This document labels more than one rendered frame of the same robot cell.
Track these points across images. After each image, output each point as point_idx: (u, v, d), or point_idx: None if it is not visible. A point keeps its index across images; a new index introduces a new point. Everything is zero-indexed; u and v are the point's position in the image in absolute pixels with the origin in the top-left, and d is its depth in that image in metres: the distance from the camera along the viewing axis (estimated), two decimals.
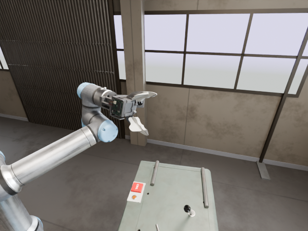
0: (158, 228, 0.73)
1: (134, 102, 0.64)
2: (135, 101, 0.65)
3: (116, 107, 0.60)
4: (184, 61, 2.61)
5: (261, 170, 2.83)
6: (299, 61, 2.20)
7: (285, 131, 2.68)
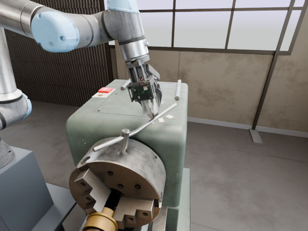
0: (173, 105, 0.63)
1: None
2: None
3: (141, 91, 0.50)
4: (173, 20, 2.53)
5: (254, 135, 2.76)
6: (290, 12, 2.12)
7: (278, 93, 2.60)
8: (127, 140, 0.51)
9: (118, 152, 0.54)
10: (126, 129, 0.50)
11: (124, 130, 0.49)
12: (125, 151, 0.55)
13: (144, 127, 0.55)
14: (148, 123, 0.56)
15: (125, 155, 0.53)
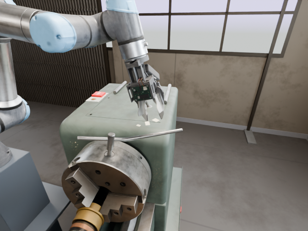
0: (176, 129, 0.60)
1: None
2: None
3: (140, 91, 0.50)
4: (169, 24, 2.59)
5: (248, 136, 2.81)
6: (282, 16, 2.18)
7: (272, 95, 2.66)
8: (111, 143, 0.56)
9: (107, 152, 0.60)
10: (113, 133, 0.56)
11: (110, 133, 0.55)
12: (112, 154, 0.60)
13: (134, 139, 0.57)
14: (140, 137, 0.58)
15: (109, 156, 0.59)
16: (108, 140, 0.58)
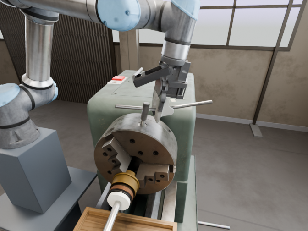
0: (206, 101, 0.62)
1: None
2: (156, 88, 0.58)
3: None
4: None
5: (254, 129, 2.84)
6: (289, 9, 2.21)
7: (278, 89, 2.69)
8: (146, 112, 0.58)
9: (139, 123, 0.63)
10: (148, 102, 0.58)
11: (145, 102, 0.58)
12: (145, 124, 0.63)
13: None
14: (172, 107, 0.60)
15: (143, 127, 0.61)
16: (142, 110, 0.60)
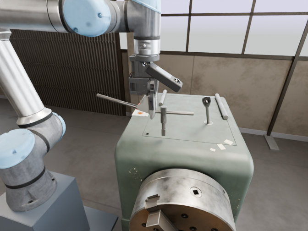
0: (102, 95, 0.61)
1: None
2: (154, 93, 0.55)
3: None
4: (189, 24, 2.47)
5: (270, 142, 2.70)
6: None
7: (295, 99, 2.54)
8: None
9: (191, 189, 0.48)
10: (162, 106, 0.59)
11: (164, 106, 0.59)
12: (199, 191, 0.48)
13: None
14: None
15: (197, 196, 0.47)
16: (165, 116, 0.59)
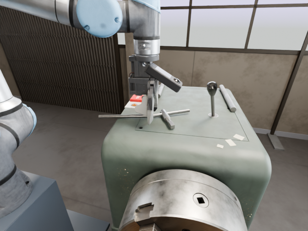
0: (104, 116, 0.64)
1: None
2: (154, 93, 0.55)
3: None
4: (189, 18, 2.36)
5: (273, 140, 2.59)
6: None
7: (301, 96, 2.43)
8: None
9: (195, 196, 0.37)
10: (161, 111, 0.66)
11: (163, 111, 0.66)
12: (205, 199, 0.37)
13: (144, 117, 0.64)
14: (139, 116, 0.64)
15: (203, 206, 0.36)
16: (167, 112, 0.63)
